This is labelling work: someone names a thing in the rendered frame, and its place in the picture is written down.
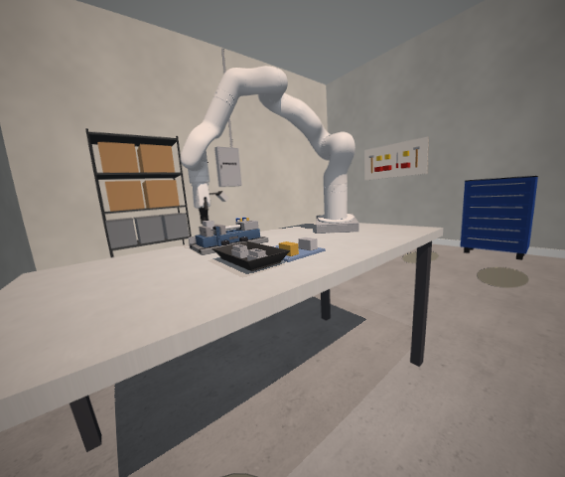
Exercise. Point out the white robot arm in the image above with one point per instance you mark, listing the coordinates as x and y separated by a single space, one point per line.
236 82

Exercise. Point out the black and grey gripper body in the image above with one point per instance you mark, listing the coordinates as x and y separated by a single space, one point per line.
199 192

